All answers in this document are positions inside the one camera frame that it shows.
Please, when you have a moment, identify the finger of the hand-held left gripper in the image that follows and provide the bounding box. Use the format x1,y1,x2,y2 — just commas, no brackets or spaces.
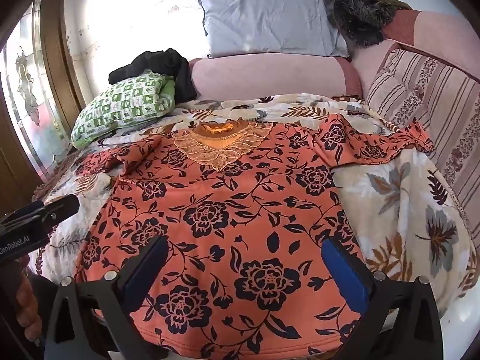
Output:
0,200,46,221
39,194,82,230

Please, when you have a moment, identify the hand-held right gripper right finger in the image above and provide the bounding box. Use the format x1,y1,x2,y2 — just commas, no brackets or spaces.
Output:
321,237,445,360

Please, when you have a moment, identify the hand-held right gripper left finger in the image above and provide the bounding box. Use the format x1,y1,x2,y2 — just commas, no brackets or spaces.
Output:
44,235,170,360

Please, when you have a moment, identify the orange floral shirt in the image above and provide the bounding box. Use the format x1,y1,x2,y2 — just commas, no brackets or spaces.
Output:
73,118,436,360

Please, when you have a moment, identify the person's left hand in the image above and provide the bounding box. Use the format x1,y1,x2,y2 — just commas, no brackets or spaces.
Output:
13,260,43,346

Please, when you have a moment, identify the leaf print fleece blanket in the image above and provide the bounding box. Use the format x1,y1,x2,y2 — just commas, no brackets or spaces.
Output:
32,95,478,325

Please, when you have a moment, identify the stained glass door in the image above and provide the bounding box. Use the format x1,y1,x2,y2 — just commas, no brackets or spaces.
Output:
0,2,81,181

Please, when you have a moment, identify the green checkered pillow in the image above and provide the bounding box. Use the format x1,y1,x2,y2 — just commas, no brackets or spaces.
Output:
70,69,177,150

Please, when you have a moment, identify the black garment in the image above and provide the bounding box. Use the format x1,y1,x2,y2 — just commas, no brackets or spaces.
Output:
109,48,198,102

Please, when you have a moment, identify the striped pink side cushion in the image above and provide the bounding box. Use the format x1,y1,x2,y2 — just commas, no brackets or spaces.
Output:
364,47,480,241

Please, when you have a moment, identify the pink upholstered headboard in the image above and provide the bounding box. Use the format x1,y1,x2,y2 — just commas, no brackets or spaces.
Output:
187,7,480,102

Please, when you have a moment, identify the dark furry garment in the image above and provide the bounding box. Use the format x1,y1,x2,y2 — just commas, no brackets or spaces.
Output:
333,0,395,49

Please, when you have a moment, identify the grey pillow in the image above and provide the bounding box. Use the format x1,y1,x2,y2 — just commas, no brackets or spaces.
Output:
198,0,351,60

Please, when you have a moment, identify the olive brown cloth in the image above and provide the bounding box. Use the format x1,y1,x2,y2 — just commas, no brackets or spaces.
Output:
359,0,412,13

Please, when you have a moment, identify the wooden door frame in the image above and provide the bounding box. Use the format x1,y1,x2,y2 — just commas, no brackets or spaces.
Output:
38,0,88,121

